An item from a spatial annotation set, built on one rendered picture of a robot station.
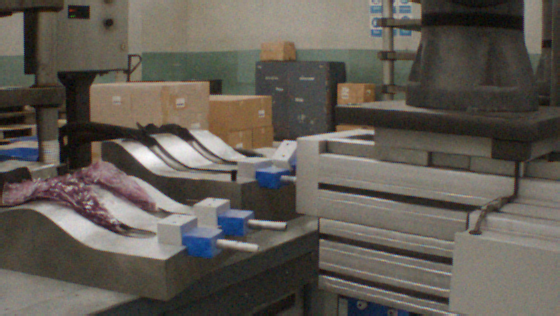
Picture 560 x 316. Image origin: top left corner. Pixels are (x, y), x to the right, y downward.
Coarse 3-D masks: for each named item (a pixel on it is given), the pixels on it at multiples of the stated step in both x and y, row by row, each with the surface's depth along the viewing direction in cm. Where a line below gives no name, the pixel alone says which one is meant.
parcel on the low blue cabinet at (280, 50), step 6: (264, 42) 847; (270, 42) 841; (276, 42) 835; (282, 42) 830; (288, 42) 837; (264, 48) 847; (270, 48) 840; (276, 48) 834; (282, 48) 830; (288, 48) 838; (294, 48) 850; (264, 54) 848; (270, 54) 841; (276, 54) 836; (282, 54) 831; (288, 54) 840; (294, 54) 851; (264, 60) 853; (270, 60) 845; (276, 60) 838; (282, 60) 833; (288, 60) 844; (294, 60) 852
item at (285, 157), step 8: (288, 144) 114; (296, 144) 113; (280, 152) 113; (288, 152) 112; (296, 152) 112; (272, 160) 112; (280, 160) 111; (288, 160) 110; (296, 160) 111; (288, 168) 112; (296, 168) 111; (296, 176) 113
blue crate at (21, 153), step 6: (0, 150) 474; (6, 150) 480; (12, 150) 485; (18, 150) 491; (24, 150) 493; (30, 150) 488; (36, 150) 484; (0, 156) 450; (6, 156) 446; (12, 156) 440; (18, 156) 491; (24, 156) 494; (30, 156) 489; (36, 156) 442; (0, 162) 451
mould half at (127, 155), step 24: (120, 144) 116; (168, 144) 124; (216, 144) 132; (120, 168) 117; (144, 168) 113; (168, 168) 115; (216, 168) 116; (168, 192) 109; (192, 192) 106; (216, 192) 102; (240, 192) 99; (264, 192) 104; (288, 192) 110; (264, 216) 105; (288, 216) 111
